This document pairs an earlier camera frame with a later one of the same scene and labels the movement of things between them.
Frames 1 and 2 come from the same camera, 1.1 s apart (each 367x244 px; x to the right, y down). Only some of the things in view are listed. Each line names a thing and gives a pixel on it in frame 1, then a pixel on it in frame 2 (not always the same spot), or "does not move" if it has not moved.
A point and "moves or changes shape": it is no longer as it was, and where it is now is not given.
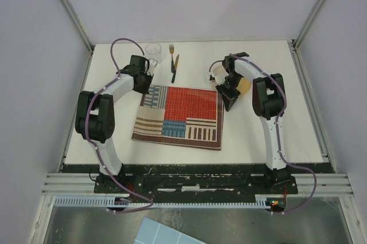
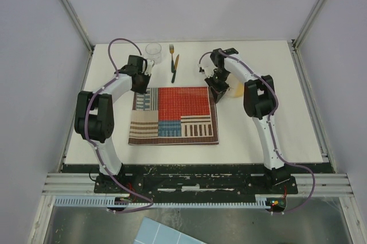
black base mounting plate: [197, 179] does not move
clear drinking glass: [153, 51] does not move
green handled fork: [172, 51] does not move
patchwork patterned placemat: [183, 116] moves or changes shape
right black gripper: [227, 96] → [219, 90]
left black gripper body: [146, 81] does not move
